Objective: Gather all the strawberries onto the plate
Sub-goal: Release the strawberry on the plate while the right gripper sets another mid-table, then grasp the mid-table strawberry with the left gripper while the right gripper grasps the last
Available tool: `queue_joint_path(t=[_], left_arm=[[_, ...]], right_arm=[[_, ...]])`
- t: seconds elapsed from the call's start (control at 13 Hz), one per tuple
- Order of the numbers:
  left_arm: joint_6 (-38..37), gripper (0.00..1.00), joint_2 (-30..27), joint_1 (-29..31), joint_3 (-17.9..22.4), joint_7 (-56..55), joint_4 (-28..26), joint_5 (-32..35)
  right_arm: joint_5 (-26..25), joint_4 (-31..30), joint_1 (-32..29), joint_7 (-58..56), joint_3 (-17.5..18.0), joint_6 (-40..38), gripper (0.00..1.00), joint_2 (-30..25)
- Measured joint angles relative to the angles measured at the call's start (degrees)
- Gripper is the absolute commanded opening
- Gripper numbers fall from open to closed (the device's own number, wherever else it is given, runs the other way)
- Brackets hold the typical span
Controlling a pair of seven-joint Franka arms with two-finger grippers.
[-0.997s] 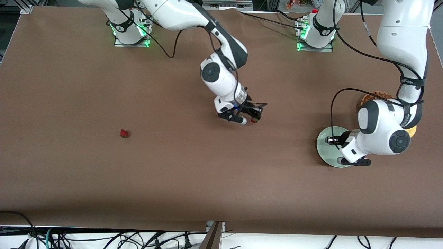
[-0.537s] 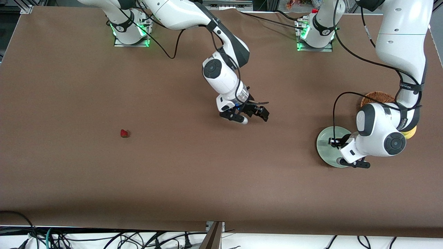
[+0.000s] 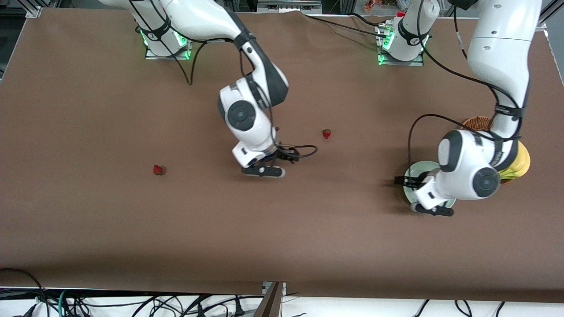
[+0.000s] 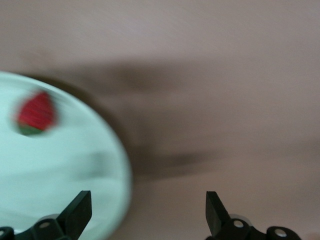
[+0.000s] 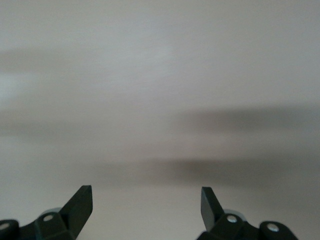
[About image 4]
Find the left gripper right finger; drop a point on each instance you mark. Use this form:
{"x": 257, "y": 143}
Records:
{"x": 217, "y": 217}

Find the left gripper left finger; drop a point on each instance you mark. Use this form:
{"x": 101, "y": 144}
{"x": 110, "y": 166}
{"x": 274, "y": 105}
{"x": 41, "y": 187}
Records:
{"x": 75, "y": 215}

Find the red strawberry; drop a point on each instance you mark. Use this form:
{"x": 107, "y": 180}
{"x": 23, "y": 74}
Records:
{"x": 35, "y": 112}

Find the pale green plate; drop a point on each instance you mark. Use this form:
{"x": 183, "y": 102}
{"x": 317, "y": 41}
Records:
{"x": 62, "y": 150}

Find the brown table cover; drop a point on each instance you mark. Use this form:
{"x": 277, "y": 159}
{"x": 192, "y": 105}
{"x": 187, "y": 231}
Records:
{"x": 200, "y": 50}

